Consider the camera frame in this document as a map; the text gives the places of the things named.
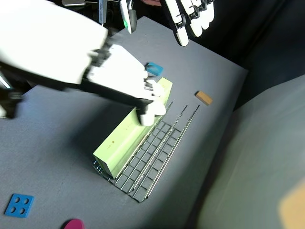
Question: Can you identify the brown cardboard box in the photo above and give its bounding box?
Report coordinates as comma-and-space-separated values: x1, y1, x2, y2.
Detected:
278, 185, 305, 229

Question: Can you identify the light green rectangular box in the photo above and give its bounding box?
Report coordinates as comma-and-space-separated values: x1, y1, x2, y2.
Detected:
92, 76, 173, 180

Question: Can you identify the brown wooden block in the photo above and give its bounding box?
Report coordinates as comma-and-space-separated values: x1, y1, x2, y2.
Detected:
195, 90, 214, 106

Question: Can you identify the large grey fabric cover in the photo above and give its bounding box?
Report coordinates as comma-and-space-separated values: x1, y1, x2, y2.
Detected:
196, 75, 305, 229

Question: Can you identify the silver metal rod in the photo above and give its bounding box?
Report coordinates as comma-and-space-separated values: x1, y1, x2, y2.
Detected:
98, 0, 107, 26

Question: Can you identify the teal blue block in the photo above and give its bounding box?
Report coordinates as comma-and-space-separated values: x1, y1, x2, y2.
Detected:
144, 62, 164, 76

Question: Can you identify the metal wire rack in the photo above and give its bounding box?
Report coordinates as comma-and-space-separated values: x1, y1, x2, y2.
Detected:
92, 101, 200, 203

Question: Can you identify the blue four-hole square plate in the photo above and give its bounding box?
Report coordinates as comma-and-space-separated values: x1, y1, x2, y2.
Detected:
4, 193, 35, 219

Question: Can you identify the grey flat device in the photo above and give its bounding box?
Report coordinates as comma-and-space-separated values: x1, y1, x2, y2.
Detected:
61, 0, 86, 7

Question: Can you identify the magenta round piece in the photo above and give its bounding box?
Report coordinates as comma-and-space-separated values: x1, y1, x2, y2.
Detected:
62, 218, 85, 229

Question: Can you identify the grey table cloth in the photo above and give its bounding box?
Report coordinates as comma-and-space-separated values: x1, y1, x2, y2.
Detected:
0, 16, 249, 229

